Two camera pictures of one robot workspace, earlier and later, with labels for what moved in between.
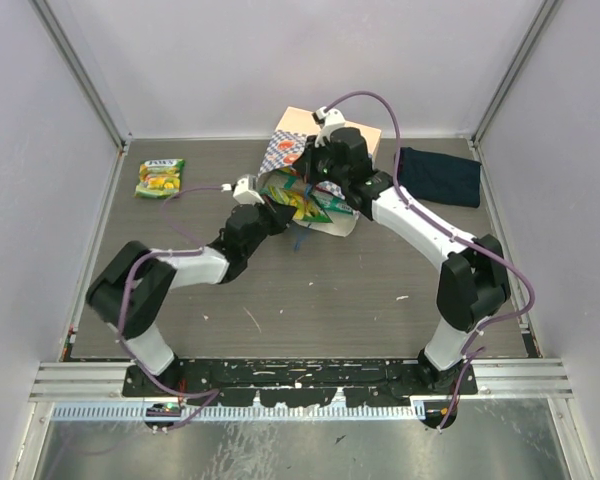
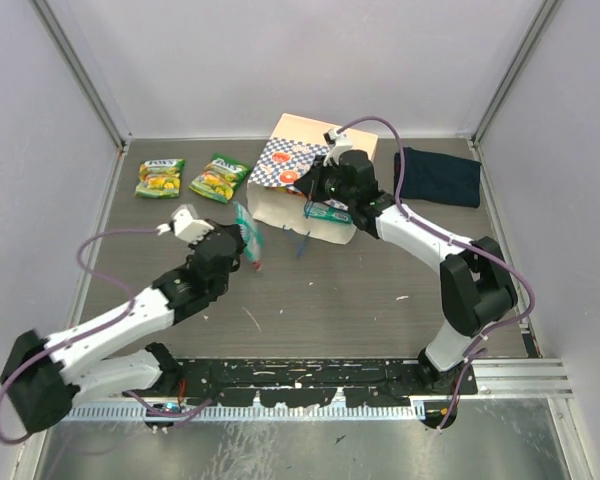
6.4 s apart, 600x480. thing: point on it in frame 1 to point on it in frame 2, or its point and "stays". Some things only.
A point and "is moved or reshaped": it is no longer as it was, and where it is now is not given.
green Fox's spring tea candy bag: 159,178 stays
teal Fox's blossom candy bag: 331,201 is moved or reshaped
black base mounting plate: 308,382 stays
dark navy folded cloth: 440,179 stays
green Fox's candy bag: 307,209 to 219,178
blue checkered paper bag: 285,148 is moved or reshaped
